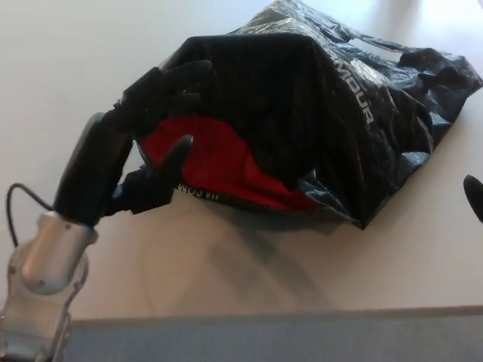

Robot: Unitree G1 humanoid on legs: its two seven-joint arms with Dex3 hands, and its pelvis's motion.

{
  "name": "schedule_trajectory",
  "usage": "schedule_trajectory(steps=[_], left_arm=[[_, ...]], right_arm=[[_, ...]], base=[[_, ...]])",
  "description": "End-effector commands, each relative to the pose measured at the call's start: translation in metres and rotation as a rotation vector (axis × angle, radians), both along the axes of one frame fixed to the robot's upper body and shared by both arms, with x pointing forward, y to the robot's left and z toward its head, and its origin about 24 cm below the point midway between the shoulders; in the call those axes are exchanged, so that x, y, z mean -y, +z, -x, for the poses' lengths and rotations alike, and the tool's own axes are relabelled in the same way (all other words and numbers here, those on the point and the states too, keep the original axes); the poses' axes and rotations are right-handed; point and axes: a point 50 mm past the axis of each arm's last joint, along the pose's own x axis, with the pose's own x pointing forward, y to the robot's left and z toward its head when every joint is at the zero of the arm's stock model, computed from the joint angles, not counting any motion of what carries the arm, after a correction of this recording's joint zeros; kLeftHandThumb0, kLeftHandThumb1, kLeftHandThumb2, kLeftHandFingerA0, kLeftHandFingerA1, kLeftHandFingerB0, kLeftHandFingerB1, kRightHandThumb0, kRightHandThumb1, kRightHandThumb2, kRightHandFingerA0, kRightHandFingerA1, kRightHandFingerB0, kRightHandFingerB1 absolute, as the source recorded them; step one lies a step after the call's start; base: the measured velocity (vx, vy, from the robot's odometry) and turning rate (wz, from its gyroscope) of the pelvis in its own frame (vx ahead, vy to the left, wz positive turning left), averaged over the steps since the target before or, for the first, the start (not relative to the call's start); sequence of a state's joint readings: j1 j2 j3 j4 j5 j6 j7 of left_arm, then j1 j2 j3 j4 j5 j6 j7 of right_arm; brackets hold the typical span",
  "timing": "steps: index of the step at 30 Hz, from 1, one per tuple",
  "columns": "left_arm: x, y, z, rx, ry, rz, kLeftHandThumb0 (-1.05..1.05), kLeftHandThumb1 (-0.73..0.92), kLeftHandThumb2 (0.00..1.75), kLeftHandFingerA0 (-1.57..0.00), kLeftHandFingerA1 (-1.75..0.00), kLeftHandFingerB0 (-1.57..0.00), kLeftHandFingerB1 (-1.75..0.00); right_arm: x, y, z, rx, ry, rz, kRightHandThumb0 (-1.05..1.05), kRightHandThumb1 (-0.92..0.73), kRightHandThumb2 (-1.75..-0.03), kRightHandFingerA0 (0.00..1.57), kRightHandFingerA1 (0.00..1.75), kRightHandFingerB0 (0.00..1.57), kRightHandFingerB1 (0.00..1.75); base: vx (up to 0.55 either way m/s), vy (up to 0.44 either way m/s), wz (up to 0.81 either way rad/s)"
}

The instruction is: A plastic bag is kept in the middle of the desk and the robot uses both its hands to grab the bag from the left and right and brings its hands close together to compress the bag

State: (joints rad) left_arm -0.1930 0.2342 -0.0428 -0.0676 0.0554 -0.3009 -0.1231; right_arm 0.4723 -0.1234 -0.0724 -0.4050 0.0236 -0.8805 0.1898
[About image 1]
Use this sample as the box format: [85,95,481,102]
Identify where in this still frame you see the black Under Armour plastic bag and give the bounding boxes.
[112,0,483,232]

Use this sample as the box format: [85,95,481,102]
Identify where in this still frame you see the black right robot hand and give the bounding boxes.
[463,184,483,222]

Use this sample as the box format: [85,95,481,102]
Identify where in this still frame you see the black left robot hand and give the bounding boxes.
[52,59,213,229]

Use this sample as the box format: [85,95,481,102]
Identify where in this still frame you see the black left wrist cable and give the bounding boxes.
[6,183,54,250]

